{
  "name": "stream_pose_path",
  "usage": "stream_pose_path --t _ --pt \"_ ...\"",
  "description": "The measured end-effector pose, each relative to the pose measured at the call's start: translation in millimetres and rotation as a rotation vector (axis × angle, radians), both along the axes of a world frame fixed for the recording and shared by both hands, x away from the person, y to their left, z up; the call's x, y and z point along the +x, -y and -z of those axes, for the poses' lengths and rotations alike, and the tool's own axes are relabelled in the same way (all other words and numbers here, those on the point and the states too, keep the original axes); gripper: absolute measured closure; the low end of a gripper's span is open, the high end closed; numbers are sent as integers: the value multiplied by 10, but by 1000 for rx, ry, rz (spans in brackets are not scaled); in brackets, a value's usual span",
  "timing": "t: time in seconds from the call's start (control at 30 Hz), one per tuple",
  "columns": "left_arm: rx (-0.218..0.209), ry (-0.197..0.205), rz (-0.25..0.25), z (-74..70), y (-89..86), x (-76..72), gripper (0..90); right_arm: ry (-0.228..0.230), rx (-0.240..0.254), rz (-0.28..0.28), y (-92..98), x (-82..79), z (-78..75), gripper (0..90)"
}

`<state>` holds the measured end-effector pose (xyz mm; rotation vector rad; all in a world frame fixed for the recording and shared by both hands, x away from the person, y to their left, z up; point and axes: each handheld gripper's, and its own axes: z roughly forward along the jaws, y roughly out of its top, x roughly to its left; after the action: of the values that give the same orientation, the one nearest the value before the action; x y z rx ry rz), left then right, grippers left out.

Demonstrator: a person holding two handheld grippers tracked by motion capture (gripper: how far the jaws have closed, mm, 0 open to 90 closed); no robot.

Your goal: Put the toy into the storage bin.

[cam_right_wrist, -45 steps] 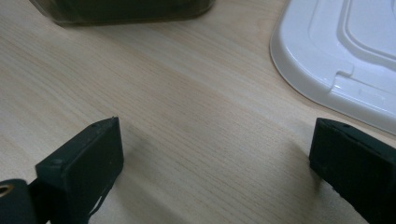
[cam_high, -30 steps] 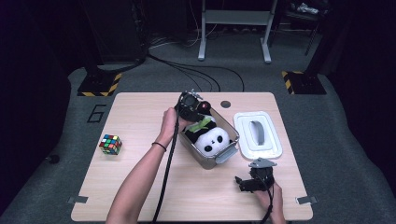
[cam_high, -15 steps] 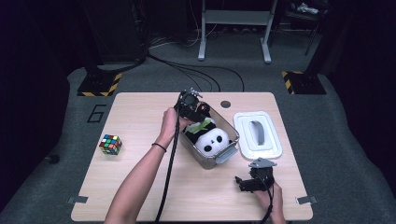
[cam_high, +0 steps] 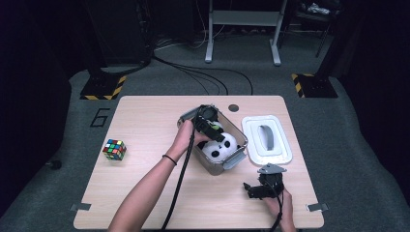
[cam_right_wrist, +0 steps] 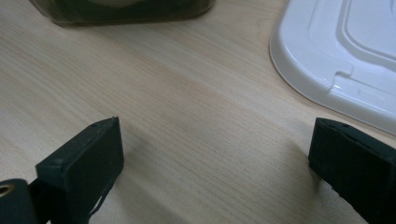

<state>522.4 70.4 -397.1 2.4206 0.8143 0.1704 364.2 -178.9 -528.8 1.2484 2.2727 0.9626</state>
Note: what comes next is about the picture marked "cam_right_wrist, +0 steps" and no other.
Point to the brown translucent storage box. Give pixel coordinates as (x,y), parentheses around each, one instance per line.
(77,14)

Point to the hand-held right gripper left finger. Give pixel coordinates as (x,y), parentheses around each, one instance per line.
(81,168)

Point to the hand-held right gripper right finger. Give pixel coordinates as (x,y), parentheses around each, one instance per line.
(358,168)

